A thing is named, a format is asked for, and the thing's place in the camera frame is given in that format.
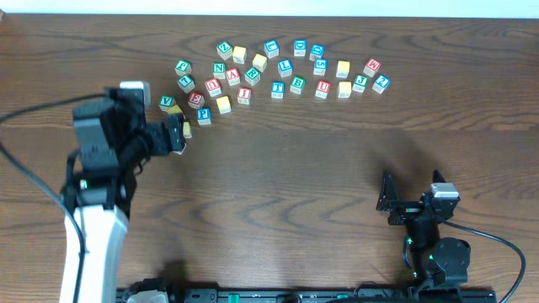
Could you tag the yellow C block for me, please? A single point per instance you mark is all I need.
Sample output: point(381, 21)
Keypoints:
point(187, 132)

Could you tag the green j block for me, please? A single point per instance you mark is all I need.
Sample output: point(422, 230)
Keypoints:
point(360, 83)
point(183, 67)

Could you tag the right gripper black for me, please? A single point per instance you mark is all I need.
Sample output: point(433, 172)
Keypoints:
point(409, 209)

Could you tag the green Z block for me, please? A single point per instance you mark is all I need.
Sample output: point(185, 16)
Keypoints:
point(224, 50)

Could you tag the blue l block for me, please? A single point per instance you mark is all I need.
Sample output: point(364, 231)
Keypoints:
point(271, 48)
point(285, 68)

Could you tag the yellow K block right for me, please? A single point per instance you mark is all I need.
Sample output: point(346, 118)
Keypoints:
point(343, 69)

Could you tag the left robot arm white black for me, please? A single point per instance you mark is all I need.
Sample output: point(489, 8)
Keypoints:
point(114, 139)

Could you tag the blue L block top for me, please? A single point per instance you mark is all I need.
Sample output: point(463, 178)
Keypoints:
point(271, 48)

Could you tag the blue T block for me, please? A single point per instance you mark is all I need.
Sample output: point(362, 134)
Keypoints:
point(277, 90)

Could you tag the green R block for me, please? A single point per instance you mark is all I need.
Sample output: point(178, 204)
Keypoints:
point(252, 76)

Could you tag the red u block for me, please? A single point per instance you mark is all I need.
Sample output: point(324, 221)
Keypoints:
point(322, 89)
point(213, 87)

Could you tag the green V block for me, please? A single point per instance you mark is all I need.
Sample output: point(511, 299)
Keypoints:
point(166, 102)

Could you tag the blue 2 block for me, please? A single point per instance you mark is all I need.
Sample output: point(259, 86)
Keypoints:
point(381, 84)

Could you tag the green J block left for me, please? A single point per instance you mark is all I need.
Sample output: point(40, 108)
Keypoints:
point(183, 67)

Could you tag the green J block right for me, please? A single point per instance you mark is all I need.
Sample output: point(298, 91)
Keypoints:
point(360, 83)

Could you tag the red M block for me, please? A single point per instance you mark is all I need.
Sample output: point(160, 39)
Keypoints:
point(372, 67)

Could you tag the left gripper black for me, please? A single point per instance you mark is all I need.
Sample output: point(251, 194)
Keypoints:
point(175, 133)

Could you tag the red E block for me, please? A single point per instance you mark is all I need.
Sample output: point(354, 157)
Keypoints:
point(196, 100)

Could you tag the yellow S block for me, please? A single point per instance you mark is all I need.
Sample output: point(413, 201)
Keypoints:
point(344, 89)

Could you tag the yellow block top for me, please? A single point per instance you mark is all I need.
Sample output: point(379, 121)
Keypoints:
point(239, 54)

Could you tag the yellow k block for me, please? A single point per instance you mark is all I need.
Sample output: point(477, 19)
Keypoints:
point(175, 110)
point(343, 69)

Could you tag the red I block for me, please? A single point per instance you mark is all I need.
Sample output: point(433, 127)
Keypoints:
point(244, 96)

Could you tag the green B block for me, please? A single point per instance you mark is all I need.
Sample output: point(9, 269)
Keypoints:
point(297, 85)

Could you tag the yellow O block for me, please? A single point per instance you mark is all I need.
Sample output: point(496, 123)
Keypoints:
point(224, 105)

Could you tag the blue P block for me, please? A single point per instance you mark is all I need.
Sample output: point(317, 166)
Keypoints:
point(203, 116)

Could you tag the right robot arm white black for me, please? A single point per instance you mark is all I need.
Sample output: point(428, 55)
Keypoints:
point(437, 261)

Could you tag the blue 5 block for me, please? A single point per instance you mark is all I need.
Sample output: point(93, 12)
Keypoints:
point(320, 67)

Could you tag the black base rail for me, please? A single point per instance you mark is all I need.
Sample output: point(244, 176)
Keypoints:
point(159, 290)

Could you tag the green 7 block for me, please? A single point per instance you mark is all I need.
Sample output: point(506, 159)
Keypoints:
point(186, 83)

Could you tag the yellow K block left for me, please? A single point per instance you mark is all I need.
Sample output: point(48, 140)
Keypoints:
point(175, 110)

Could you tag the yellow block upper middle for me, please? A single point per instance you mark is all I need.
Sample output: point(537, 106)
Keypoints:
point(260, 62)

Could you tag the red A block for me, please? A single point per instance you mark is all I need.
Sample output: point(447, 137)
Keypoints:
point(233, 76)

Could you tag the green N block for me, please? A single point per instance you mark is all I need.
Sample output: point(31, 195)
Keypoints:
point(219, 70)

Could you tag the blue D block tilted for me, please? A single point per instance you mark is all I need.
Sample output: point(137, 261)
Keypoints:
point(316, 52)

